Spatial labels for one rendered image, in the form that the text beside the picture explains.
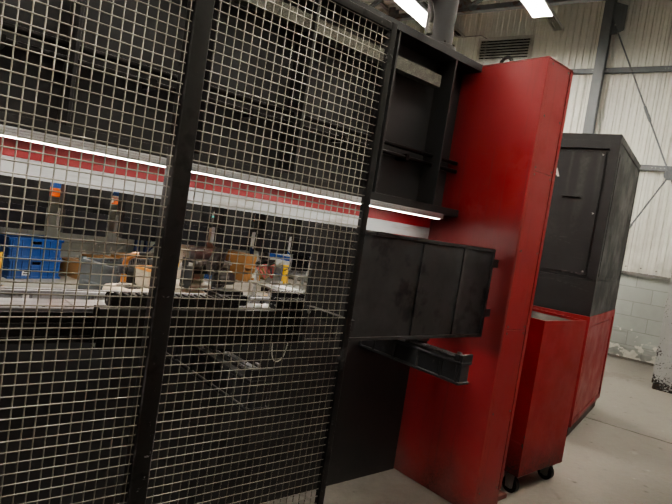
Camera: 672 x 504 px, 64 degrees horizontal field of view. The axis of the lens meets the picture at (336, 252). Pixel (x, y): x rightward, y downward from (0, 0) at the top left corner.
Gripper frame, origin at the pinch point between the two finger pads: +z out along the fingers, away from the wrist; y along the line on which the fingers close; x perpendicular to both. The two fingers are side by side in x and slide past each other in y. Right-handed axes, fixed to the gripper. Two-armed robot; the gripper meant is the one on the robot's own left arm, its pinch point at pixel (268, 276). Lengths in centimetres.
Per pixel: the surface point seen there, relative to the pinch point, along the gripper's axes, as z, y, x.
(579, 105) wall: -253, 687, -117
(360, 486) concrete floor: 119, 19, -15
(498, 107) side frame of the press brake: -51, 46, -136
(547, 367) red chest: 84, 90, -108
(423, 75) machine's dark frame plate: -69, 10, -114
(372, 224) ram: -8, 11, -66
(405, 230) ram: -5, 35, -72
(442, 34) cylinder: -90, 23, -126
